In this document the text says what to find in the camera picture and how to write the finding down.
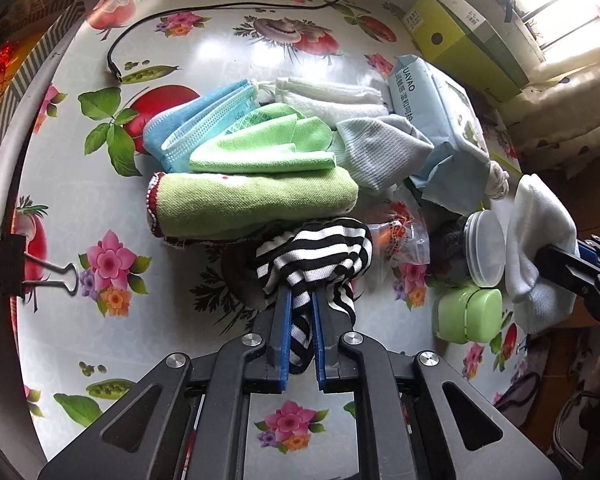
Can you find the grey sock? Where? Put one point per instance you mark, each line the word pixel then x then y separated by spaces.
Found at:
pixel 380 150

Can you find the black binder clip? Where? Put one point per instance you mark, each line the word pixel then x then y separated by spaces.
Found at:
pixel 0 265

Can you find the floral plastic tablecloth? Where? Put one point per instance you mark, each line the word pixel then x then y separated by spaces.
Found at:
pixel 205 60

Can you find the clear round lidded container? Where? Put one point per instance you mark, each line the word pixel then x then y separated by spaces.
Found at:
pixel 485 245

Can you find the pale blue wet wipes pack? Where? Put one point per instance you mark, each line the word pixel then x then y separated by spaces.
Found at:
pixel 445 125

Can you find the white folded towel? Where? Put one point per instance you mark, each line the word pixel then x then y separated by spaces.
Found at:
pixel 325 102

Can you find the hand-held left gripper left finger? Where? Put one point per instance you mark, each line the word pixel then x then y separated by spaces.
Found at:
pixel 286 345

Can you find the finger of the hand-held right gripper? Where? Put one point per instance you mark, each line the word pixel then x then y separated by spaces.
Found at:
pixel 565 270
pixel 592 255

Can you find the green knit towel red trim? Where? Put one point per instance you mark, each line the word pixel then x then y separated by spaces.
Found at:
pixel 255 200

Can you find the yellow green cardboard box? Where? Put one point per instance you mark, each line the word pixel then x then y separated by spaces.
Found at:
pixel 460 35

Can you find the window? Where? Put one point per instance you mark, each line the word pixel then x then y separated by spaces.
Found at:
pixel 540 0

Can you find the clear plastic bag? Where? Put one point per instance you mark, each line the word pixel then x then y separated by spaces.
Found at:
pixel 405 245

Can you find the black white striped sock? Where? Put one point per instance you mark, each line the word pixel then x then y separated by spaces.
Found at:
pixel 320 250

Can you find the green microfiber cloth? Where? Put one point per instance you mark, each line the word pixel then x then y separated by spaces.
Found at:
pixel 260 145

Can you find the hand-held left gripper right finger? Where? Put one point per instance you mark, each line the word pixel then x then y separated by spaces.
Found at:
pixel 319 350

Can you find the white floral curtain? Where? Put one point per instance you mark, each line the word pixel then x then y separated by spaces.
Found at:
pixel 570 110

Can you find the grey striped sheet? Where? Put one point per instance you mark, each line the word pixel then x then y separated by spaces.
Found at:
pixel 25 95

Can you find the blue cloth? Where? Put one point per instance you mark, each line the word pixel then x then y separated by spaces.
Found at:
pixel 200 115

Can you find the green plastic jar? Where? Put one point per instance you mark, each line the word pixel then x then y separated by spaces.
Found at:
pixel 465 312

